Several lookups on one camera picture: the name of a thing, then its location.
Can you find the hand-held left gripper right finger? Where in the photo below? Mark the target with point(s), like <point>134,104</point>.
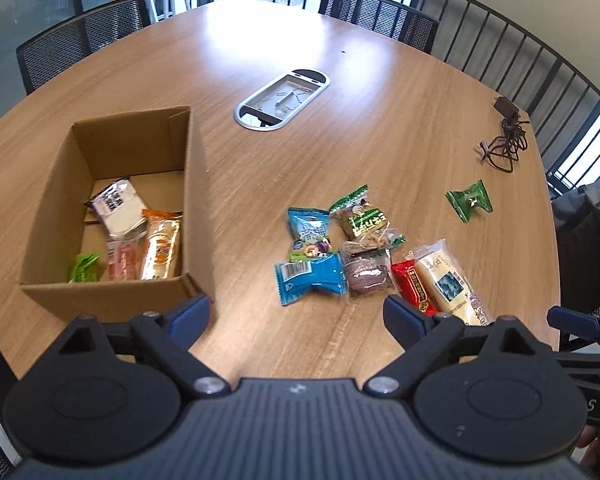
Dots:
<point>405,317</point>

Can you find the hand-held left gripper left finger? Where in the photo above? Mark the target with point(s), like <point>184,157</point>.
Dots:
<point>190,312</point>

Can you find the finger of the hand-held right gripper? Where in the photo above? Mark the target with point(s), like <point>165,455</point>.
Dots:
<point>575,321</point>

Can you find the red snack packet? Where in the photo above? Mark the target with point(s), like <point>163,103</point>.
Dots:
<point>412,285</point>

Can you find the long white bread packet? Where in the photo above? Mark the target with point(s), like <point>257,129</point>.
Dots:
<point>447,285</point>

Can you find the purple bun packet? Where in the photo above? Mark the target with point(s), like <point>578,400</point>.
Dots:
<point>367,275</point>

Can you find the orange snack packet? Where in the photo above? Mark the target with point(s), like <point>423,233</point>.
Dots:
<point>160,247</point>

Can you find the pink snack packet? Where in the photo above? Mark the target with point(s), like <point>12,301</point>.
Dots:
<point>122,260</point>

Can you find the blue snack packet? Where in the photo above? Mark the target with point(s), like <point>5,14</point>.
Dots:
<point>310,277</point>

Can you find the green nut bar packet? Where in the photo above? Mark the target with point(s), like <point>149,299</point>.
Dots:
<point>362,220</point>

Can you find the cardboard box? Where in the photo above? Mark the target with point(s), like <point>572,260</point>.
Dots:
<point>80,297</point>

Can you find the small bright green snack packet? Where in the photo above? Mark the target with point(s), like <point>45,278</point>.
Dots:
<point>82,267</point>

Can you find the blue and green fruit packet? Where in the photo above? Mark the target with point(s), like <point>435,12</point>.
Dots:
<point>307,230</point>

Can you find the dark and white snack packet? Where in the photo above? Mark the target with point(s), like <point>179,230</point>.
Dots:
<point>115,205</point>

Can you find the person's right hand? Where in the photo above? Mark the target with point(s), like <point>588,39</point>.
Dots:
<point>587,442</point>

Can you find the black backpack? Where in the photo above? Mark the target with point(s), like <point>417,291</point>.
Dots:
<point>585,240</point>

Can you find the green twisted candy wrapper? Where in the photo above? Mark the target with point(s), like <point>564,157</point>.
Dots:
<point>470,200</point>

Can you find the black metal railing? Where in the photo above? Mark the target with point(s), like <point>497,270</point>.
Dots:
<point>545,42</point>

